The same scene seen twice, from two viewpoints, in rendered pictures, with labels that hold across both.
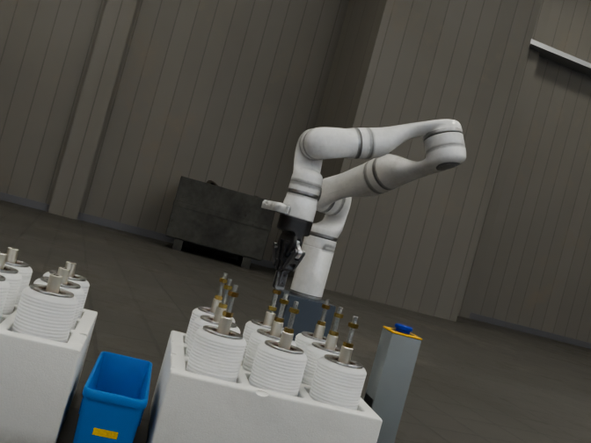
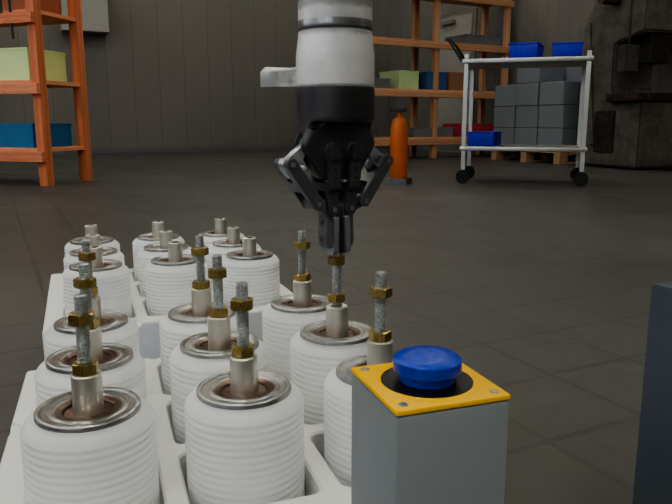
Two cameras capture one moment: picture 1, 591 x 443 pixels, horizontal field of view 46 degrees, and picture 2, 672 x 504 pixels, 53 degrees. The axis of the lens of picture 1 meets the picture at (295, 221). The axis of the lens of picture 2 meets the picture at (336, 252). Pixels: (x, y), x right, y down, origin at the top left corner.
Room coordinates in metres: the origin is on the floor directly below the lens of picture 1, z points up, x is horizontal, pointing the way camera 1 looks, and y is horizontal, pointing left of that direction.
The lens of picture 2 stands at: (1.42, -0.66, 0.46)
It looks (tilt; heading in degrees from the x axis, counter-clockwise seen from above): 11 degrees down; 81
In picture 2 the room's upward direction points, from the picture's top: straight up
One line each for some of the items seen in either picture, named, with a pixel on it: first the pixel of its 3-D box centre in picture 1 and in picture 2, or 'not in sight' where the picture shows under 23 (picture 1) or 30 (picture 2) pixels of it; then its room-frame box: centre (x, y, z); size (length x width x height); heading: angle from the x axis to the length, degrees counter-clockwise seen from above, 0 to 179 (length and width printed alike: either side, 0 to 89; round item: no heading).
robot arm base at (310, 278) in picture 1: (313, 267); not in sight; (1.93, -0.08, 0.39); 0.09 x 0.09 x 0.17; 18
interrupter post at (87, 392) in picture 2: (345, 355); (87, 393); (1.31, -0.16, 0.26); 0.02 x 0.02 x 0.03
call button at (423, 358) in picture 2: (403, 330); (426, 371); (1.53, -0.29, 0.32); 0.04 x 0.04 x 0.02
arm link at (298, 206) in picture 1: (293, 202); (324, 55); (1.51, 0.02, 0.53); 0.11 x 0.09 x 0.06; 116
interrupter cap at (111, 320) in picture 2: (222, 332); (91, 323); (1.27, 0.07, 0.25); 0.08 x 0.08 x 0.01
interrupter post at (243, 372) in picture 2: (331, 343); (243, 374); (1.43, -0.14, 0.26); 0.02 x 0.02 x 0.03
